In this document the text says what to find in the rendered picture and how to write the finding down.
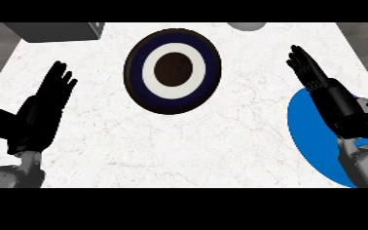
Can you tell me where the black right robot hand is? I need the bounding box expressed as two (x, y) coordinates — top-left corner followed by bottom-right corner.
(285, 44), (368, 139)

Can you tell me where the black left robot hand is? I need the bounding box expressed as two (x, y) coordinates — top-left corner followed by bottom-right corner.
(0, 60), (78, 156)

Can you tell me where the dark blue ringed plate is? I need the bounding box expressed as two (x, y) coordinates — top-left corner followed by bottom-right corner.
(123, 27), (223, 116)

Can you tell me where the dark grey box appliance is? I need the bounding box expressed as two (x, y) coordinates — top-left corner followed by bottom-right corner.
(3, 21), (107, 44)

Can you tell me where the grey round object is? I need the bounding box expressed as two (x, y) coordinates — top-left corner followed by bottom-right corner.
(226, 21), (268, 32)

